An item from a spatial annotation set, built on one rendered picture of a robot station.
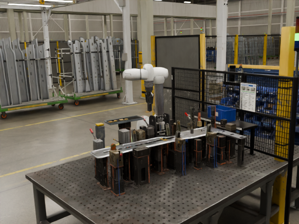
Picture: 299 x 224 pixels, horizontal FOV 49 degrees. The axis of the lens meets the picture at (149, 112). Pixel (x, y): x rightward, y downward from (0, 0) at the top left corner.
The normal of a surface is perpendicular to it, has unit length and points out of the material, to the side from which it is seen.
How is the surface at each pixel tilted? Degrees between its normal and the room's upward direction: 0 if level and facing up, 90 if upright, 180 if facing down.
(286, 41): 90
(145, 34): 90
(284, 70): 87
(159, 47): 90
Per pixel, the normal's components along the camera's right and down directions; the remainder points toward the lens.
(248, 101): -0.84, 0.14
